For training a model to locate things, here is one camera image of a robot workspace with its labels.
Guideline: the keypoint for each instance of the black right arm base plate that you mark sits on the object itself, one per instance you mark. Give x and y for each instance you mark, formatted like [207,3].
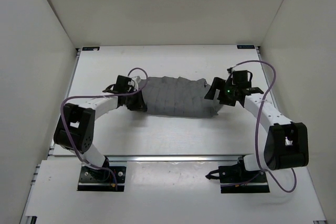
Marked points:
[234,179]

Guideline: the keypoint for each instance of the right blue table label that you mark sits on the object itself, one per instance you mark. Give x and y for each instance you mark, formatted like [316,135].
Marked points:
[245,46]

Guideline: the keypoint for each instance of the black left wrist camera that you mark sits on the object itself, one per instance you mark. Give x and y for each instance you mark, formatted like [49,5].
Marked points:
[123,85]

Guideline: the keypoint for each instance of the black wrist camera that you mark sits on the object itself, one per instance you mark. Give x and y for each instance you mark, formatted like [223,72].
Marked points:
[241,79]
[123,85]

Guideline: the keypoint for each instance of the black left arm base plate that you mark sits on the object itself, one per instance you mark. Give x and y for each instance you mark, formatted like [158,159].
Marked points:
[102,180]

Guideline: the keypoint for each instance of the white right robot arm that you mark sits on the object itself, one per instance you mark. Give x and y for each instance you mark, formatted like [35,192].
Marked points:
[286,143]

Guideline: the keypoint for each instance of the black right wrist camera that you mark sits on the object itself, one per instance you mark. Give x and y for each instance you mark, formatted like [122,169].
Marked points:
[241,79]

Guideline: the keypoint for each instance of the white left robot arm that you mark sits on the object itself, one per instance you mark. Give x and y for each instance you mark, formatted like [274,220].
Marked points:
[75,128]

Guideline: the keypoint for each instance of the grey pleated skirt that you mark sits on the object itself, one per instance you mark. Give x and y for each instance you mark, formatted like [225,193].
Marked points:
[179,97]

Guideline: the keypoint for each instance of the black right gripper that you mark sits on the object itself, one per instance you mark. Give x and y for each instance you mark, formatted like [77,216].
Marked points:
[218,84]

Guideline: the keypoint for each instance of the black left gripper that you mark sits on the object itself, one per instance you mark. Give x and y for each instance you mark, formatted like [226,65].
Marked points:
[139,105]

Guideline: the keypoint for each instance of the aluminium table frame rail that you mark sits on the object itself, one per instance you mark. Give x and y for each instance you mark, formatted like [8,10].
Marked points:
[57,151]

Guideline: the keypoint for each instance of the blue table label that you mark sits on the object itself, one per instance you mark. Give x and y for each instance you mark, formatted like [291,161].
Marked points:
[90,48]
[245,46]

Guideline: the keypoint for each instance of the left blue table label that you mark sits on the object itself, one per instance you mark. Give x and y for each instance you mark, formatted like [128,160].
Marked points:
[90,48]

